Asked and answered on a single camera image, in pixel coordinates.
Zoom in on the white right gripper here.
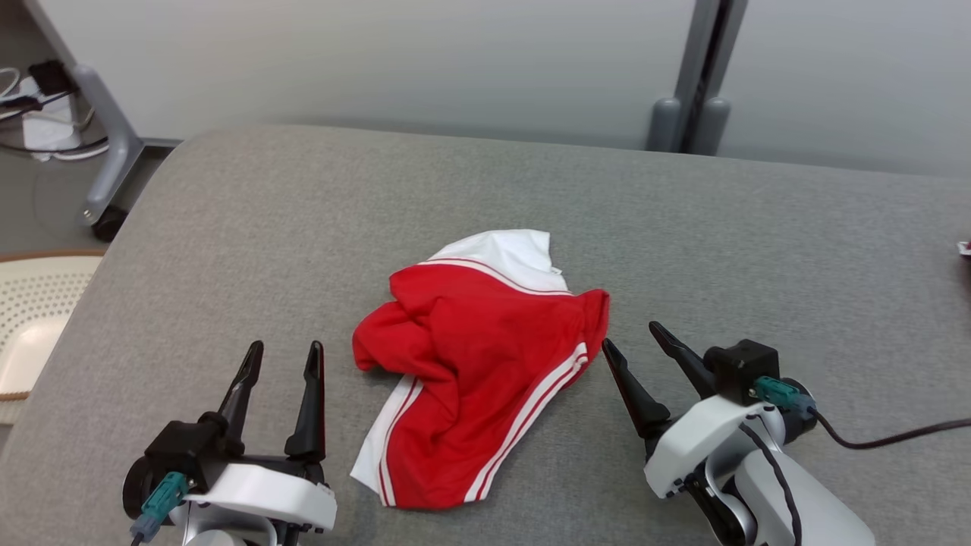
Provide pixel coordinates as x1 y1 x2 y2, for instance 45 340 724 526
602 321 786 499

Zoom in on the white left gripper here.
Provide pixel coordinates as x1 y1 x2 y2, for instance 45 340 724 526
182 340 338 532

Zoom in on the red white striped garment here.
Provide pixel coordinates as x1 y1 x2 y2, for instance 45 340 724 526
350 229 611 510

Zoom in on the cream perforated laundry basket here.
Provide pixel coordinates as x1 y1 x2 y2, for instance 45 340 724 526
0 250 107 425

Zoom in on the grey table leg with caster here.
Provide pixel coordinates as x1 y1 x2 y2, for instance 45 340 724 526
23 0 145 224

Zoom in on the white power strip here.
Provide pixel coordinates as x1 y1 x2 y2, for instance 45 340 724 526
21 76 80 162

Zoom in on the black power adapter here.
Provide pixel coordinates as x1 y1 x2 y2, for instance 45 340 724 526
29 59 74 97

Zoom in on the teal right camera connector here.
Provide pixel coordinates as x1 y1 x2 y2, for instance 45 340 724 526
751 375 818 418

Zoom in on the teal camera connector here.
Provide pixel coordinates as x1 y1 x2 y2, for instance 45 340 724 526
751 375 818 418
129 470 190 542

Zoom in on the teal left camera connector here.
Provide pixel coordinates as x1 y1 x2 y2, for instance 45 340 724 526
129 470 190 542

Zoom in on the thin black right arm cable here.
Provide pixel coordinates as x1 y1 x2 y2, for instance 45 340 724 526
737 421 805 546

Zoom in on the black right camera cable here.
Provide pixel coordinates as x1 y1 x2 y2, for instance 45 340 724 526
808 409 971 451

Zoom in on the grey partition post with foot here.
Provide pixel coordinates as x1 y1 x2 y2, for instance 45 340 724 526
687 0 748 156
646 0 721 152

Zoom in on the cables and power strip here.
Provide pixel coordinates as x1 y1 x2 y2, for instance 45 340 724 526
0 67 111 162

